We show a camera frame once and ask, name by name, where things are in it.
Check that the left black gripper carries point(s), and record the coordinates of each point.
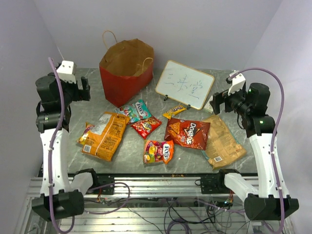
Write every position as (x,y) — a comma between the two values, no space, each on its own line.
(80,94)

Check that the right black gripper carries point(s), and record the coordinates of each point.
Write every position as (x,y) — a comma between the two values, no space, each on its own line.
(221,97)

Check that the red Doritos chip bag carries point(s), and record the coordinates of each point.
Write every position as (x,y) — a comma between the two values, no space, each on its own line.
(187,133)

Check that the red brown paper bag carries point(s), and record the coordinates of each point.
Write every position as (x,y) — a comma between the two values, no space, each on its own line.
(125,69)

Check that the orange kettle chip bag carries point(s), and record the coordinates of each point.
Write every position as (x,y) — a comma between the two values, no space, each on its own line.
(104,138)

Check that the brown kraft chip bag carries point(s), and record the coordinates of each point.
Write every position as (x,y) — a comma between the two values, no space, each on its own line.
(222,149)

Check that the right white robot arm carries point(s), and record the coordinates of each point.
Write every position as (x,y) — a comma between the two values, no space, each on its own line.
(271,201)

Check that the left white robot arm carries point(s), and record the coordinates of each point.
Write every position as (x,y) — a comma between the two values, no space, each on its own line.
(59,197)

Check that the teal Fox's candy bag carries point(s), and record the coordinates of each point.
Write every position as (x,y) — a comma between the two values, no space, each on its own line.
(136,111)

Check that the orange Fox's fruits bag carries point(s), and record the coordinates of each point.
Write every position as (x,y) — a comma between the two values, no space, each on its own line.
(158,151)

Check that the small white green box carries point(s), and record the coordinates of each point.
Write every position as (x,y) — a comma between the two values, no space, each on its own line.
(208,107)

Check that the small whiteboard with writing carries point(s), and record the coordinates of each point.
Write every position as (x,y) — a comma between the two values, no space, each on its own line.
(184,84)

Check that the yellow M&M's packet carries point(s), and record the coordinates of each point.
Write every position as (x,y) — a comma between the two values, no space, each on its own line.
(174,111)

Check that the red snack packet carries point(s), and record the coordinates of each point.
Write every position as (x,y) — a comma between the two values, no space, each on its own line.
(145,127)

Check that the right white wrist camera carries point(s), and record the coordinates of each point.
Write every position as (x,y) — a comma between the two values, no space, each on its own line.
(237,82)

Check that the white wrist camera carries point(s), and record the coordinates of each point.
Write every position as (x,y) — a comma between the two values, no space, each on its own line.
(237,82)
(66,71)

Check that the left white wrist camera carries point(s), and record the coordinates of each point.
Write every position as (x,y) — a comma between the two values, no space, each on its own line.
(66,71)

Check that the aluminium rail frame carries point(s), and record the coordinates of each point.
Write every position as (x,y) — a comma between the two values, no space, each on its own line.
(153,204)

